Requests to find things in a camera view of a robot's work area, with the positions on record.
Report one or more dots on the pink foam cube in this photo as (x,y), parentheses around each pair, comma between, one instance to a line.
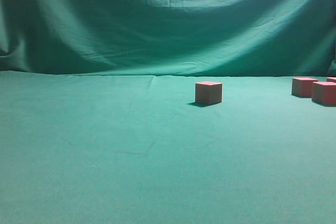
(323,93)
(331,79)
(302,86)
(208,92)

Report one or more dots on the green cloth backdrop and cover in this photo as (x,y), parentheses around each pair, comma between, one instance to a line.
(99,122)

